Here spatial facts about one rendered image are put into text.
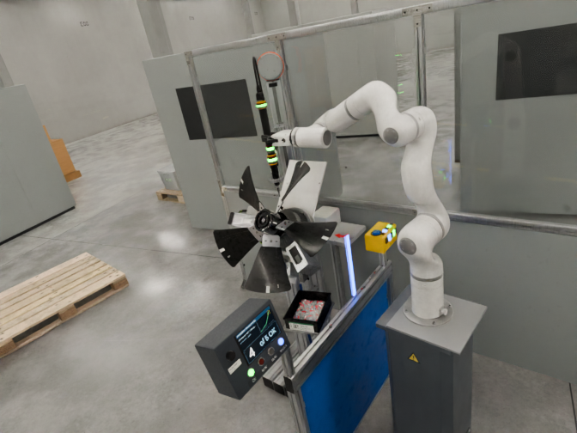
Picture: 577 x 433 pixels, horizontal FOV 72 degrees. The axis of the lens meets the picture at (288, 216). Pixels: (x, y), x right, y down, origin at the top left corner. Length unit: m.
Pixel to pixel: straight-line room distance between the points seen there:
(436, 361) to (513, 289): 0.95
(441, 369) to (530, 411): 1.07
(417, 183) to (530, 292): 1.26
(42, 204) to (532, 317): 6.67
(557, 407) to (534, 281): 0.70
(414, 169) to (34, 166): 6.51
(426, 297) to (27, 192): 6.44
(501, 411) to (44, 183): 6.67
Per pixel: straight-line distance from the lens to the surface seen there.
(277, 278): 1.97
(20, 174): 7.21
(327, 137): 1.64
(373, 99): 1.40
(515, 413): 2.68
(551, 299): 2.50
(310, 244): 1.83
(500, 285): 2.51
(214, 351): 1.24
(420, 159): 1.40
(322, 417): 1.99
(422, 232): 1.43
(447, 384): 1.77
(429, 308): 1.65
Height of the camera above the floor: 2.03
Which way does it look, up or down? 24 degrees down
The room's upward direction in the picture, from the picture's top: 11 degrees counter-clockwise
